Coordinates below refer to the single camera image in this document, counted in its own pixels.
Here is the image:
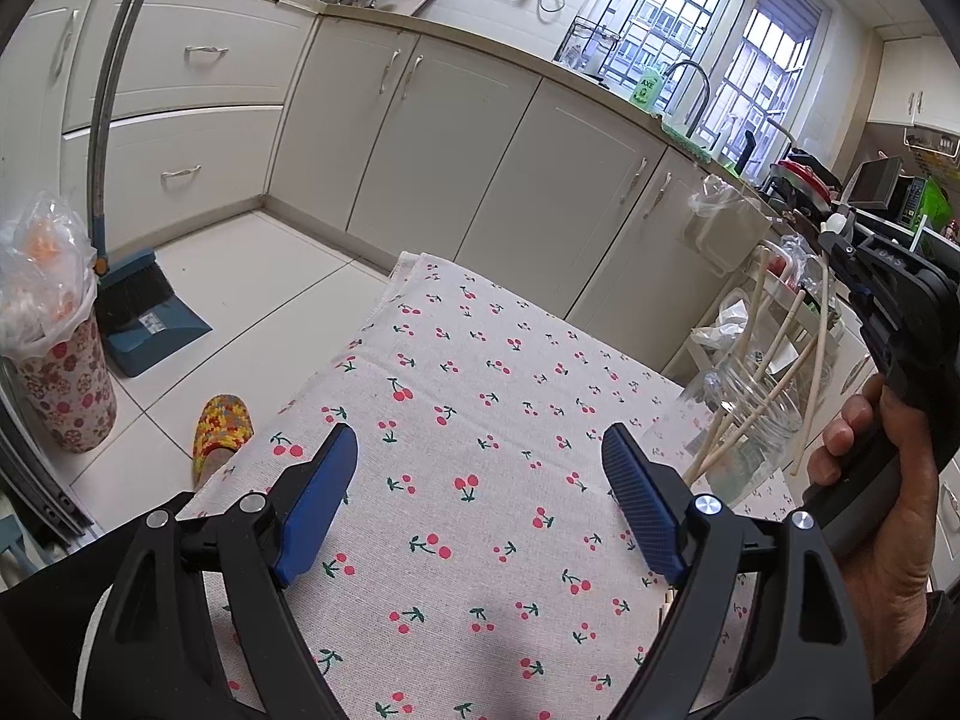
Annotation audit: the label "white wire storage rack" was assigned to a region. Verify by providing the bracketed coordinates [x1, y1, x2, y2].
[685, 234, 864, 421]

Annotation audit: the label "black kitchen faucet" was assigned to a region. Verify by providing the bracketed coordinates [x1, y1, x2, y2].
[664, 59, 713, 140]

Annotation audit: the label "green soap bottle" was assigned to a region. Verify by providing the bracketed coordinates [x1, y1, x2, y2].
[630, 65, 664, 112]

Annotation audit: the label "plastic bag on cabinet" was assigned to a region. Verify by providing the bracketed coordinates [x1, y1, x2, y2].
[680, 174, 771, 277]

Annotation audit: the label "window with grille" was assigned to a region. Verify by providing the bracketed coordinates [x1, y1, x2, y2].
[599, 0, 830, 179]

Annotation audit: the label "colourful slipper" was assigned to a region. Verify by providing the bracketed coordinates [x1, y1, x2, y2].
[192, 395, 254, 489]

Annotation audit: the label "blue dustpan with broom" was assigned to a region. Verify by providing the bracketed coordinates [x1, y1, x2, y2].
[85, 0, 215, 379]

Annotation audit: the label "cherry print tablecloth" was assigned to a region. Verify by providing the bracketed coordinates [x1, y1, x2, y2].
[73, 250, 797, 720]

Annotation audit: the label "floral trash bin with bag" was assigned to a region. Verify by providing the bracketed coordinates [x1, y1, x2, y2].
[2, 192, 117, 454]

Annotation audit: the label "cream kitchen cabinets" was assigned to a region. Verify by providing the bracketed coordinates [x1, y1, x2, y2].
[0, 0, 960, 542]

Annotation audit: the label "stacked pans on counter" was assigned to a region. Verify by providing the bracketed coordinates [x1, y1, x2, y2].
[752, 137, 843, 221]

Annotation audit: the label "right human hand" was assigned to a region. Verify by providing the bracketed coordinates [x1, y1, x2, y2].
[807, 374, 939, 679]

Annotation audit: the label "chopstick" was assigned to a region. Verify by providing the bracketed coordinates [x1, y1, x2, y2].
[683, 289, 812, 489]
[788, 254, 830, 479]
[731, 245, 771, 390]

